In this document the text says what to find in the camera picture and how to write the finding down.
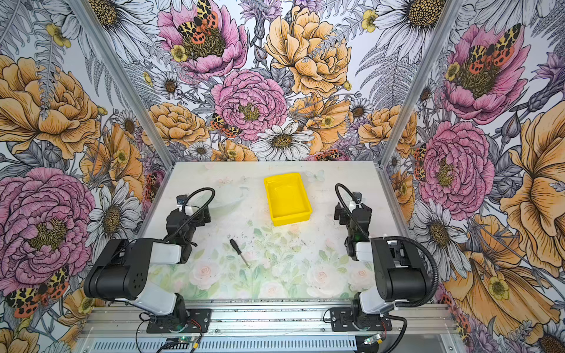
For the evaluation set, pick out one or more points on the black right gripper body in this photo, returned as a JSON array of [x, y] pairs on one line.
[[353, 216]]

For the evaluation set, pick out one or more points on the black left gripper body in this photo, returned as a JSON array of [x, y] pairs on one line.
[[194, 215]]

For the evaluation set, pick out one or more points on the black handled screwdriver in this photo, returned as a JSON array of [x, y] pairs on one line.
[[238, 251]]

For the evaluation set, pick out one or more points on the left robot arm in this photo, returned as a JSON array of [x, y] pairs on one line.
[[121, 271]]

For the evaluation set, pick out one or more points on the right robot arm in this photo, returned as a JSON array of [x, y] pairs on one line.
[[406, 274]]

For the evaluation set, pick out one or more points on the yellow plastic bin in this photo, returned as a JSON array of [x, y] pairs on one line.
[[287, 199]]

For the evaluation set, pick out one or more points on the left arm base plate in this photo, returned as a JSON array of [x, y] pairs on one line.
[[194, 321]]

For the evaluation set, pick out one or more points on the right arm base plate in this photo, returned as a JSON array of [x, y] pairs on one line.
[[343, 319]]

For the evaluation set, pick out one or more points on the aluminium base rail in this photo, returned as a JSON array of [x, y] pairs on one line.
[[286, 325]]

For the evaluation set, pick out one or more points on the left aluminium frame post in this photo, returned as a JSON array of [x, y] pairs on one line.
[[90, 24]]

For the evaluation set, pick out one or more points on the aluminium frame post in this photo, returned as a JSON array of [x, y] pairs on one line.
[[439, 38], [90, 24]]

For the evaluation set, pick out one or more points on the right aluminium frame post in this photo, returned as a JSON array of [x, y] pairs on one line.
[[439, 38]]

